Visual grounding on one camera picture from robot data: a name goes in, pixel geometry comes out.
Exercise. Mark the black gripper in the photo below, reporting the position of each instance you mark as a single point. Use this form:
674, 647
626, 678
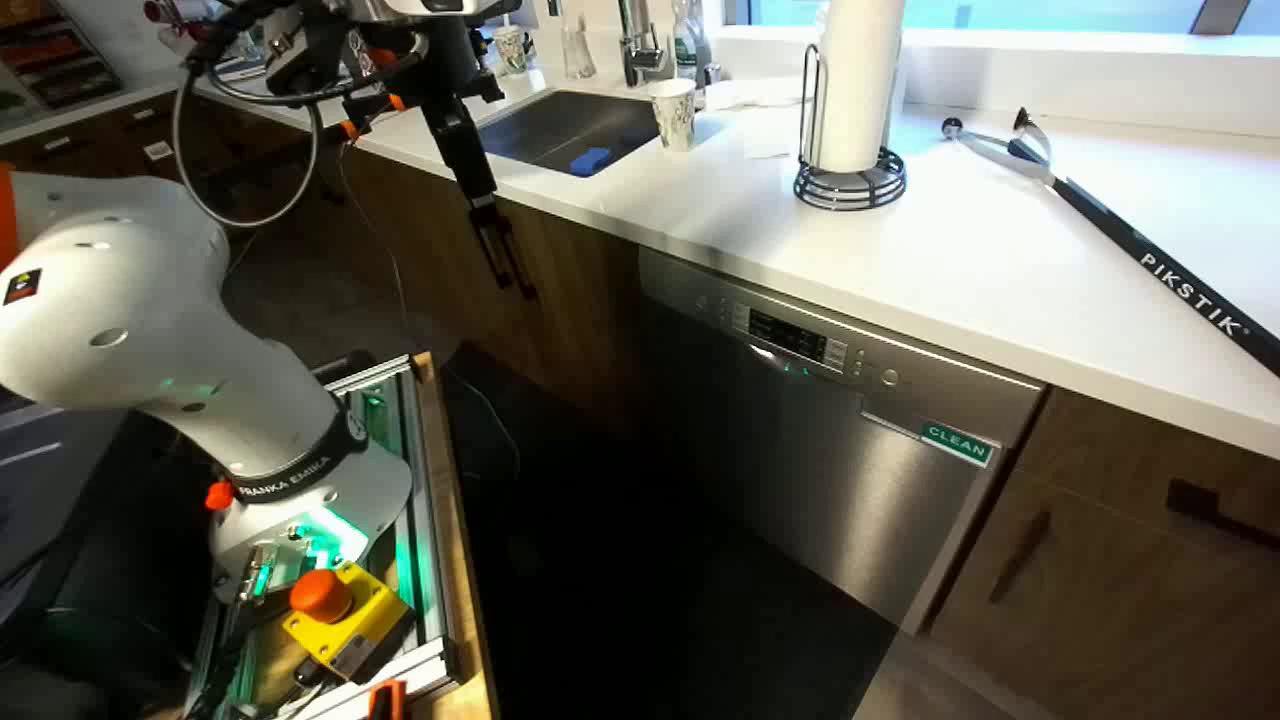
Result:
437, 85

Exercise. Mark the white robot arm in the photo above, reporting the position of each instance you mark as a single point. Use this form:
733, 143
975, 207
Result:
112, 287

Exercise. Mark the wooden cabinet left of dishwasher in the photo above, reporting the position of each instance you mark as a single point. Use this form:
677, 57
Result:
554, 302

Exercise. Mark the wooden cabinet of dishwasher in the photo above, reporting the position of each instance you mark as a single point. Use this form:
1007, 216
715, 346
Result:
554, 302
1157, 588

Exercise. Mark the stainless steel dishwasher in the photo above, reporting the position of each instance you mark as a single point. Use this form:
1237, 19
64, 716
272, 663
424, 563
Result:
804, 430

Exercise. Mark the clean dirty dishwasher magnet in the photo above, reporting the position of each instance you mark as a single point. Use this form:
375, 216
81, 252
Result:
960, 446

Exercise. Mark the wooden cabinet right of dishwasher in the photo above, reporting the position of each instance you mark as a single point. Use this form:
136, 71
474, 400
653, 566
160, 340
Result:
1157, 588

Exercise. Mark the black kitchen sink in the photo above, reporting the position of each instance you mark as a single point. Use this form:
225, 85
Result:
570, 132

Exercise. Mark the chrome kitchen faucet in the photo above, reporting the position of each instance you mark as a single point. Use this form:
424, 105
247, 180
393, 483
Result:
642, 48

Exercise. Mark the white cup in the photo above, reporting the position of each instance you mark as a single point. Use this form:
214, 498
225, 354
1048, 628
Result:
674, 109

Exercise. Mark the white paper towel roll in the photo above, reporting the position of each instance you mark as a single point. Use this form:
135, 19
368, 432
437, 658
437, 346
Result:
861, 44

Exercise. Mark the yellow emergency stop box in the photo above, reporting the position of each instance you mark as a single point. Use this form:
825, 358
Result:
346, 618

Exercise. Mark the black reacher grabber stick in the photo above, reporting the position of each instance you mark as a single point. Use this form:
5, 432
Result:
1030, 153

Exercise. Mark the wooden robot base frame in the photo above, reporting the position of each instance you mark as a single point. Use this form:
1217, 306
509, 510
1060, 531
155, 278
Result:
445, 532

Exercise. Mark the black cabinet door handle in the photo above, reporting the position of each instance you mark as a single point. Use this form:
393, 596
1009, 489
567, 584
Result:
1022, 552

